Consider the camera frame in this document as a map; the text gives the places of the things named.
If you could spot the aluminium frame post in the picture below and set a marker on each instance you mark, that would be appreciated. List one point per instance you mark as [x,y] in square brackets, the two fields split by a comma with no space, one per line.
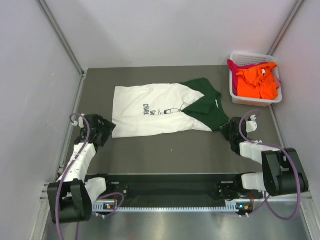
[298,5]
[60,35]

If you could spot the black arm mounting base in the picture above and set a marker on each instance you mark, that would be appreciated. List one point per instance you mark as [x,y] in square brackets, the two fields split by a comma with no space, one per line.
[212,186]

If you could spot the white and green t-shirt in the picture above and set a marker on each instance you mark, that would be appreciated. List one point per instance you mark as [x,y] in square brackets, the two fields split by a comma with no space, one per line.
[166,108]

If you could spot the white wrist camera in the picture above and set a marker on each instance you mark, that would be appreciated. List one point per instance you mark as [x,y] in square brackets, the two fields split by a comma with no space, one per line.
[251,124]
[79,123]

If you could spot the left aluminium frame post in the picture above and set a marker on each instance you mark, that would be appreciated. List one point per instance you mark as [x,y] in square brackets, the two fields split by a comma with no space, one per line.
[60,35]

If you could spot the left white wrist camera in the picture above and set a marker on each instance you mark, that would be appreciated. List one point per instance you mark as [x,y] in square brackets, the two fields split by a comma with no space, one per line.
[79,123]

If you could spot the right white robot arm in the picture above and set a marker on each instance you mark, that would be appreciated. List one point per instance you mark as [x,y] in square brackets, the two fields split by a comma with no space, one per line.
[282,170]

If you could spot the grey slotted cable duct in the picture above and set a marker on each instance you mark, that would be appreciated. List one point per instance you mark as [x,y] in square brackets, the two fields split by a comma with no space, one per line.
[228,207]

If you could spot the orange t-shirt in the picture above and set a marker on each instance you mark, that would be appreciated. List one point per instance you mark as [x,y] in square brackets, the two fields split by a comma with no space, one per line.
[257,82]

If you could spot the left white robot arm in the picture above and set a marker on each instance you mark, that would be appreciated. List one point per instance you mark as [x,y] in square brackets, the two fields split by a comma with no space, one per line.
[72,196]

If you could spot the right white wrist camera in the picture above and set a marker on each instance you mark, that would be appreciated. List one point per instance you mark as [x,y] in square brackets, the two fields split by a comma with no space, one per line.
[251,124]

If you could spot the pink t-shirt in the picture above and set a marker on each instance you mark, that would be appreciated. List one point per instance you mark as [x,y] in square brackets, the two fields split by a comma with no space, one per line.
[234,69]

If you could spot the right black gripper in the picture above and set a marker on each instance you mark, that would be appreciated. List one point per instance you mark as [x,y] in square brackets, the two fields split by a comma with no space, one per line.
[224,128]

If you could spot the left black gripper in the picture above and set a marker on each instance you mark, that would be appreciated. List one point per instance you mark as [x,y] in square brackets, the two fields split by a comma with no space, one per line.
[108,127]

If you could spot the right aluminium frame post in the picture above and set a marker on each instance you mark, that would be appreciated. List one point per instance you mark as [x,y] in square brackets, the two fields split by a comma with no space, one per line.
[298,5]

